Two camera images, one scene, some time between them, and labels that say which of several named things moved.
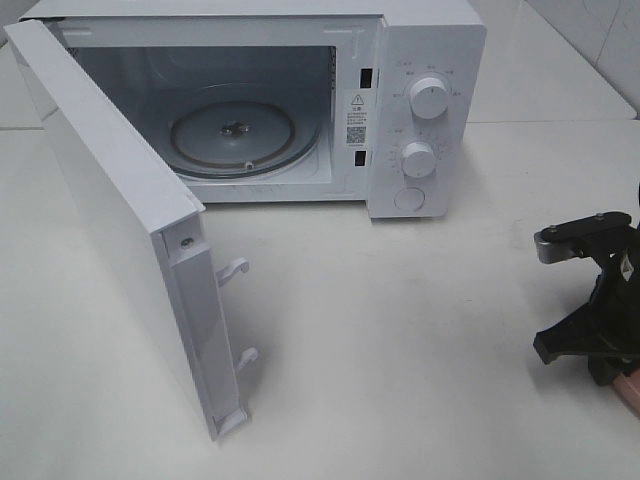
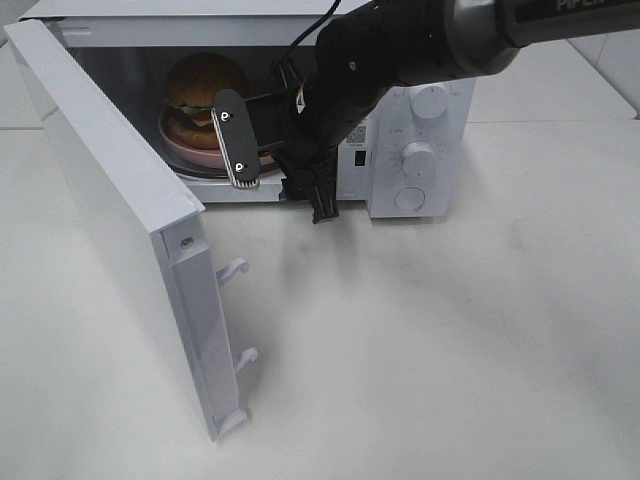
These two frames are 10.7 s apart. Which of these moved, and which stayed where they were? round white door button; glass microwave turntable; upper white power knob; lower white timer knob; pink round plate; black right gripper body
Moved: black right gripper body; glass microwave turntable; pink round plate
Stayed: lower white timer knob; round white door button; upper white power knob
